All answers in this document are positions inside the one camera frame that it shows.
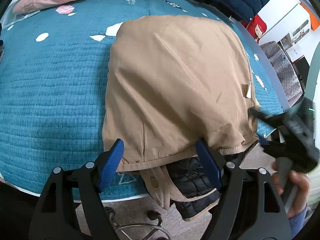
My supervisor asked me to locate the person's right hand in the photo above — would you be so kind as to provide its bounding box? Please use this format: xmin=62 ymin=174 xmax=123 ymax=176
xmin=272 ymin=162 xmax=310 ymax=219

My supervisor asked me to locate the grey patterned fabric bin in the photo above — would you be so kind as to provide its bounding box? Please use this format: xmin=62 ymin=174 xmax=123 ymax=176
xmin=260 ymin=41 xmax=304 ymax=107

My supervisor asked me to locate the tan padded coat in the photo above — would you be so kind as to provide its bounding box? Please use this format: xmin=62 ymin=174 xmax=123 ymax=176
xmin=102 ymin=15 xmax=259 ymax=221

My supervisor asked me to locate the chrome chair base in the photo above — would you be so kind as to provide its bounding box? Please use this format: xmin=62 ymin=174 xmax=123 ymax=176
xmin=104 ymin=206 xmax=172 ymax=240

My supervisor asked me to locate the red cartoon plush pillow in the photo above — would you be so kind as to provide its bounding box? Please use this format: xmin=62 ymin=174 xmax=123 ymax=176
xmin=240 ymin=15 xmax=267 ymax=43

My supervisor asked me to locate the black computer monitor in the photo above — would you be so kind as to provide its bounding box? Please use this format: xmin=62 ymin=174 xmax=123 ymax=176
xmin=293 ymin=56 xmax=310 ymax=87

